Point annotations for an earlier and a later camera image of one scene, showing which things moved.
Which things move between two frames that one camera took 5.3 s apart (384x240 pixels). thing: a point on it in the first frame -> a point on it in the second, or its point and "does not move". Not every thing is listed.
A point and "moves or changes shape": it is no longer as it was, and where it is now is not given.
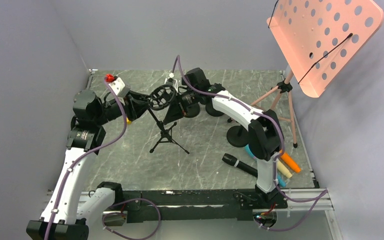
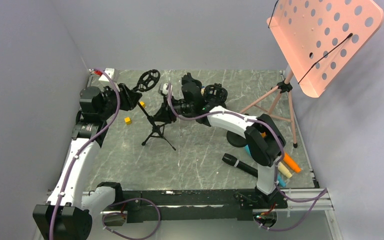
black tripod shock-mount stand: [161, 97] moves or changes shape
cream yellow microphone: [283, 170] does not move
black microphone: [233, 161] does not move
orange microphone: [290, 162] does not move
